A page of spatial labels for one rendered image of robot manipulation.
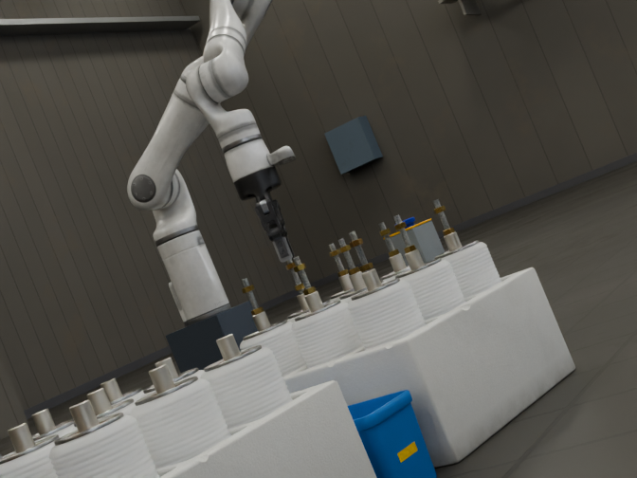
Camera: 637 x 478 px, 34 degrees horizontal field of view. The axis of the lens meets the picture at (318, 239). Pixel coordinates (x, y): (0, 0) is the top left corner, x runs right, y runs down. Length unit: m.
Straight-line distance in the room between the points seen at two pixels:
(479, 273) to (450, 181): 10.39
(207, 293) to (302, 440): 0.90
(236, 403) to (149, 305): 9.91
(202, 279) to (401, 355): 0.75
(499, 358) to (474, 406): 0.11
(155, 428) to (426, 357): 0.43
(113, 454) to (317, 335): 0.54
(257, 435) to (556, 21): 10.47
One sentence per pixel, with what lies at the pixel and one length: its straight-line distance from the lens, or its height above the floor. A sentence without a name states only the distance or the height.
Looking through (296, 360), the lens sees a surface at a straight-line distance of 1.65.
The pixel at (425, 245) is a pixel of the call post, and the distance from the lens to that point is 1.94.
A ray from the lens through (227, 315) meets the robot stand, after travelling 2.08.
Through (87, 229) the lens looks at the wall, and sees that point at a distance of 10.92.
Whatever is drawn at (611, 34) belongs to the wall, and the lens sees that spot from 11.36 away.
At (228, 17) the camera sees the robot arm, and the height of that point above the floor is 0.78.
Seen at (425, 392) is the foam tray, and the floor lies 0.10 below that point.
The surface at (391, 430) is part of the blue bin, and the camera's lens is 1.38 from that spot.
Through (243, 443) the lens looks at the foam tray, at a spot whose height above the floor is 0.17.
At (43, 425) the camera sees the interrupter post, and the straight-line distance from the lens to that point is 1.40.
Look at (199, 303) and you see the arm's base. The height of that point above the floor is 0.33.
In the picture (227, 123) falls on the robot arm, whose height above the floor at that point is 0.59.
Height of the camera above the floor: 0.33
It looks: 1 degrees up
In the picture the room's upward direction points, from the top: 22 degrees counter-clockwise
